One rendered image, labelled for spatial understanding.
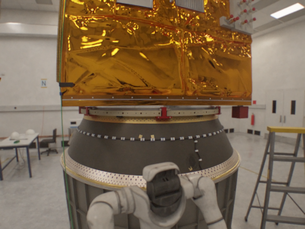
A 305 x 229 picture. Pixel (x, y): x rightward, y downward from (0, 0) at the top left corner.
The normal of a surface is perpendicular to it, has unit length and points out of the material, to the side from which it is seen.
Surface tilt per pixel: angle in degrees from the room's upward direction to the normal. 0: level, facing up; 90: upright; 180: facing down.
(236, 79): 90
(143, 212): 87
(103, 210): 41
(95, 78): 93
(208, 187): 57
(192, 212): 90
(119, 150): 62
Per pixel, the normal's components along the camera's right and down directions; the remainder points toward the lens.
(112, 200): 0.29, -0.70
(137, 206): -0.71, 0.03
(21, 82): 0.36, 0.07
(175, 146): 0.19, -0.40
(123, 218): -0.18, 0.07
